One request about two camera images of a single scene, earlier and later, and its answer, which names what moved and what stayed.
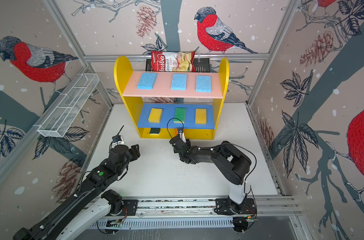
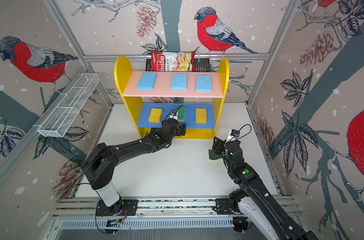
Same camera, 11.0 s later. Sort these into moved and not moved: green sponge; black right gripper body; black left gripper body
Moved: black left gripper body; black right gripper body
Not moved: green sponge
